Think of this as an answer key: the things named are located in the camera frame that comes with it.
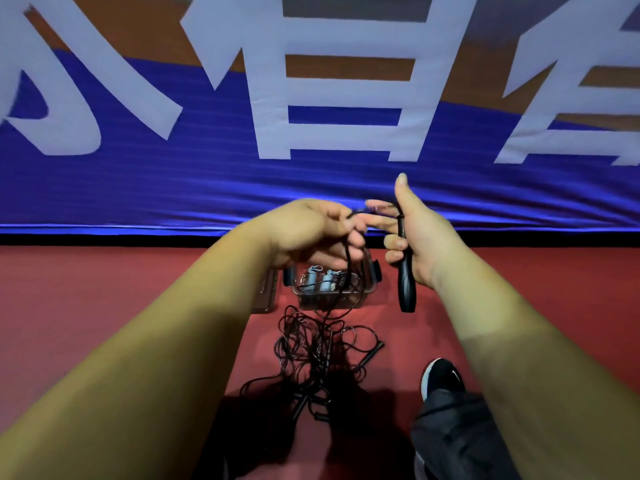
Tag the person's left hand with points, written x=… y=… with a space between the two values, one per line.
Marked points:
x=300 y=229

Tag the person's right hand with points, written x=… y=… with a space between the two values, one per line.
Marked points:
x=430 y=244

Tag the person's right thumb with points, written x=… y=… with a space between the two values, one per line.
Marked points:
x=406 y=197

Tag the person's left fingers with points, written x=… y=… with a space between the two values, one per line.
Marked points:
x=356 y=234

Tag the person's right little finger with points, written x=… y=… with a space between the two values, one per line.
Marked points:
x=394 y=256

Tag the person's right middle finger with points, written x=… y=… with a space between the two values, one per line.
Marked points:
x=382 y=222

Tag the person's right forearm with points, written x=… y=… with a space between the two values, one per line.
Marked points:
x=525 y=354

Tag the person's left forearm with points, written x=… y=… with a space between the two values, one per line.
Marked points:
x=150 y=344

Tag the clear plastic storage box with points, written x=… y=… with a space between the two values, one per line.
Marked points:
x=357 y=289

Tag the small white blue plastic part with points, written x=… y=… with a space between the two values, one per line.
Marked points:
x=327 y=281
x=310 y=280

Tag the clear box lid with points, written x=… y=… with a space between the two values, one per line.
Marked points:
x=265 y=292

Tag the black sports shoe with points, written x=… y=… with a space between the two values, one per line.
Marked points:
x=440 y=377

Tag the blue banner with white characters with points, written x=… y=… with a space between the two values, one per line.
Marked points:
x=200 y=174

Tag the grey trouser leg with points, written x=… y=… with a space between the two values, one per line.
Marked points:
x=457 y=439

